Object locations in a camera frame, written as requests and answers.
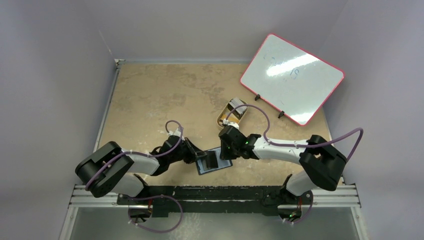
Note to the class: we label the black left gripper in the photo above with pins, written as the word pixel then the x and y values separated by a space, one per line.
pixel 197 152

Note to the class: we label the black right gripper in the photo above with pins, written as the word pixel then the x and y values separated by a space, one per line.
pixel 227 145

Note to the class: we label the navy blue leather card holder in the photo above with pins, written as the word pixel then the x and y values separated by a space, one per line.
pixel 223 163

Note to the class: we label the beige oval plastic tray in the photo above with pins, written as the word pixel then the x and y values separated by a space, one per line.
pixel 232 114

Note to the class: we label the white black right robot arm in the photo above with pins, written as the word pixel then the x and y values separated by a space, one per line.
pixel 322 163

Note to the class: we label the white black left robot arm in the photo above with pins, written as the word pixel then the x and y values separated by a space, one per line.
pixel 111 169

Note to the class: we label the stack of credit cards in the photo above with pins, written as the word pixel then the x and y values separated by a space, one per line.
pixel 236 107

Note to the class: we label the red framed whiteboard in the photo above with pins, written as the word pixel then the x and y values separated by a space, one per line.
pixel 290 79

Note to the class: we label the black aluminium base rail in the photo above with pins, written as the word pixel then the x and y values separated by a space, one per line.
pixel 267 200

